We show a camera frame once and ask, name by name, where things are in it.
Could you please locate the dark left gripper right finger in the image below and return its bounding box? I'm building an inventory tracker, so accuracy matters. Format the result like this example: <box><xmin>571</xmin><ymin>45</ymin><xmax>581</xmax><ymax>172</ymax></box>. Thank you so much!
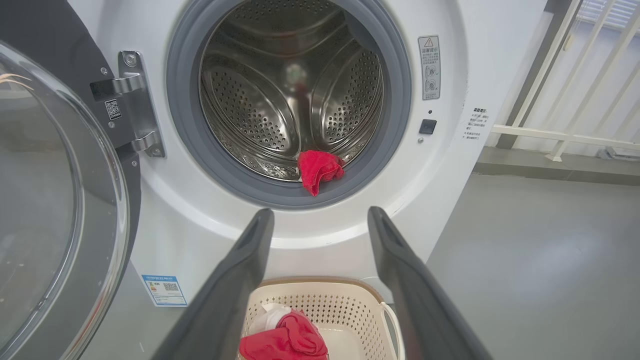
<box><xmin>367</xmin><ymin>206</ymin><xmax>493</xmax><ymax>360</ymax></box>

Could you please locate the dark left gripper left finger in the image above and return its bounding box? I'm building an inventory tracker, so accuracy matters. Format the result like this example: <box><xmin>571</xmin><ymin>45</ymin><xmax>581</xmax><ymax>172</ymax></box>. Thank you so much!
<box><xmin>150</xmin><ymin>208</ymin><xmax>276</xmax><ymax>360</ymax></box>

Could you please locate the white grey garment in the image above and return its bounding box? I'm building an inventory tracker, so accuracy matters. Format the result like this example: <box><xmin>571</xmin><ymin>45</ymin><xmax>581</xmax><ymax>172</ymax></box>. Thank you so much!
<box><xmin>248</xmin><ymin>302</ymin><xmax>293</xmax><ymax>336</ymax></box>

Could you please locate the red garment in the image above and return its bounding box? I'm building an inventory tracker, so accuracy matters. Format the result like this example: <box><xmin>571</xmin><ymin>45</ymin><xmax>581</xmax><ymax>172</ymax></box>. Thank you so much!
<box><xmin>239</xmin><ymin>309</ymin><xmax>330</xmax><ymax>360</ymax></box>

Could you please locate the small red towel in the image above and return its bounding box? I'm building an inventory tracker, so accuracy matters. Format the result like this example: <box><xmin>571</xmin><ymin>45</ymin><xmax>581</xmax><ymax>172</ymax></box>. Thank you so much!
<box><xmin>297</xmin><ymin>150</ymin><xmax>346</xmax><ymax>197</ymax></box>

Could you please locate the dark round washer door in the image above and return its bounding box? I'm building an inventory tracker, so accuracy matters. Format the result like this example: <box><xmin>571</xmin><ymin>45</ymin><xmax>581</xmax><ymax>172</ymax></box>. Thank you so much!
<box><xmin>0</xmin><ymin>0</ymin><xmax>142</xmax><ymax>360</ymax></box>

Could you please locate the cream perforated laundry basket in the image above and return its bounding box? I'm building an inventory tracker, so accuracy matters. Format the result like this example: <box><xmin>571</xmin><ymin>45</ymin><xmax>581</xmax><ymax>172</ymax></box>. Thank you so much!
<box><xmin>237</xmin><ymin>276</ymin><xmax>406</xmax><ymax>360</ymax></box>

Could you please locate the white front-load washing machine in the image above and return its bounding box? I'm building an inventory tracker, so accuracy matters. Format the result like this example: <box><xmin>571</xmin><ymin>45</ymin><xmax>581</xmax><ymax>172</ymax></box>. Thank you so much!
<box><xmin>67</xmin><ymin>0</ymin><xmax>548</xmax><ymax>308</ymax></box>

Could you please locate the metal door hinge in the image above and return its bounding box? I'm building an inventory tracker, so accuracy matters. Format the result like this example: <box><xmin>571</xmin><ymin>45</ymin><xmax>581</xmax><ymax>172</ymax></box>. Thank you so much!
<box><xmin>90</xmin><ymin>50</ymin><xmax>167</xmax><ymax>159</ymax></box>

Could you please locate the blue energy label sticker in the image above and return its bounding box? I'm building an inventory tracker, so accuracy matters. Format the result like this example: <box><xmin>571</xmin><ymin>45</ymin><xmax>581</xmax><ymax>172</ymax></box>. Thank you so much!
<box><xmin>141</xmin><ymin>274</ymin><xmax>188</xmax><ymax>307</ymax></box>

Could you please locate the small printed text label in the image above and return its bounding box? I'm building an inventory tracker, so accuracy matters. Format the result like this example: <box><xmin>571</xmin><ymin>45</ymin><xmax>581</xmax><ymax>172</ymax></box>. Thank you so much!
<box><xmin>462</xmin><ymin>106</ymin><xmax>488</xmax><ymax>142</ymax></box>

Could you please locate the white metal railing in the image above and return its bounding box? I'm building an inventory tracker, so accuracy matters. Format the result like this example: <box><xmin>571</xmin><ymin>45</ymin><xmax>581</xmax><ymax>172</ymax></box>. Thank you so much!
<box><xmin>490</xmin><ymin>0</ymin><xmax>640</xmax><ymax>163</ymax></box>

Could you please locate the grey warning label sticker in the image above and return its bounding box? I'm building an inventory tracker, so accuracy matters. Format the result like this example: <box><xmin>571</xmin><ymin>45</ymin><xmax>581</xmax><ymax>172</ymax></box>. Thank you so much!
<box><xmin>418</xmin><ymin>35</ymin><xmax>442</xmax><ymax>101</ymax></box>

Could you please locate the grey window blind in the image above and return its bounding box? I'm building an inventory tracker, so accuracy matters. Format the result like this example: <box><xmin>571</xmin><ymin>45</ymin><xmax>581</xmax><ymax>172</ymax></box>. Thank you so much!
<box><xmin>575</xmin><ymin>0</ymin><xmax>640</xmax><ymax>31</ymax></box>

